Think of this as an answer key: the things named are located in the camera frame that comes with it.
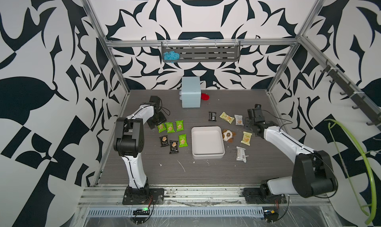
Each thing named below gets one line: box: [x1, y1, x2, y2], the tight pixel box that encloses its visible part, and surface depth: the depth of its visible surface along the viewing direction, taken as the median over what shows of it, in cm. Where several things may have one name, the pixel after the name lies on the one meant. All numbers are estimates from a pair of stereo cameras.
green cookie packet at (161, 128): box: [157, 122, 167, 133], surface depth 100 cm
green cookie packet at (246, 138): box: [240, 130, 253, 147], surface depth 94 cm
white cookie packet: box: [234, 114, 245, 126], surface depth 104 cm
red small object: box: [200, 93, 210, 101], surface depth 117 cm
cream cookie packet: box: [219, 111, 235, 125], surface depth 106 cm
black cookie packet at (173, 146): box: [169, 140, 180, 155], surface depth 91 cm
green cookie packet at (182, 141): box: [178, 133, 189, 148], surface depth 94 cm
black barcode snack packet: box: [208, 111, 217, 122], surface depth 106 cm
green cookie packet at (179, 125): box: [175, 119, 185, 132], surface depth 101 cm
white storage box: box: [191, 125, 226, 160], surface depth 95 cm
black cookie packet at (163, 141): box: [159, 135, 169, 148], surface depth 94 cm
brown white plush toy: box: [221, 128, 237, 144], surface depth 94 cm
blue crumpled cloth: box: [162, 50, 181, 64], surface depth 93 cm
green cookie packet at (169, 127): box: [165, 121, 176, 134], surface depth 101 cm
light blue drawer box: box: [179, 76, 201, 109], surface depth 107 cm
